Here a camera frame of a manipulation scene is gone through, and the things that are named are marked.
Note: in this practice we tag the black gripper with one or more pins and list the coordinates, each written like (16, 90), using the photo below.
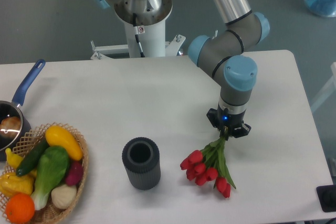
(219, 118)

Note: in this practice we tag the red tulip bouquet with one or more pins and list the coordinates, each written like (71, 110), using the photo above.
(209, 165)

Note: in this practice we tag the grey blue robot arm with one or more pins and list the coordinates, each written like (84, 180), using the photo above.
(220, 57)

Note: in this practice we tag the dark grey ribbed vase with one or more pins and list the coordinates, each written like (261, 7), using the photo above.
(141, 160)

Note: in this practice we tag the black device at edge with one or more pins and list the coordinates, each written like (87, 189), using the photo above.
(326, 195)

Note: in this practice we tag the yellow squash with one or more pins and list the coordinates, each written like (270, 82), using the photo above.
(58, 136)

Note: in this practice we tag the white garlic bulb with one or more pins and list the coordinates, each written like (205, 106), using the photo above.
(62, 196)

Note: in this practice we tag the green bok choy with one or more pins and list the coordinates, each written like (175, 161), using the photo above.
(51, 169)

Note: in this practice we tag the dark green cucumber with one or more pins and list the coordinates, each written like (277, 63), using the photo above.
(31, 160)

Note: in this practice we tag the woven wicker basket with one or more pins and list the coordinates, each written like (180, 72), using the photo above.
(50, 213)

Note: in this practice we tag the small yellow banana pepper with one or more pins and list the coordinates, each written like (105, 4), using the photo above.
(13, 159)

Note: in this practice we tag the brown bread roll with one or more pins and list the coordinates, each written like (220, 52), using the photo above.
(10, 127)

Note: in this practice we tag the orange fruit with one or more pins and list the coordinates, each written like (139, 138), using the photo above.
(20, 208)

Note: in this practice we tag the yellow gourd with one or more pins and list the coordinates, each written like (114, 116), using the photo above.
(11, 184)

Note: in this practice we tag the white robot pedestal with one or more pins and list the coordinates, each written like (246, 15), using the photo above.
(145, 29)

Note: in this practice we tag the blue handled saucepan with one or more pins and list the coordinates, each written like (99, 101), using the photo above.
(13, 107)

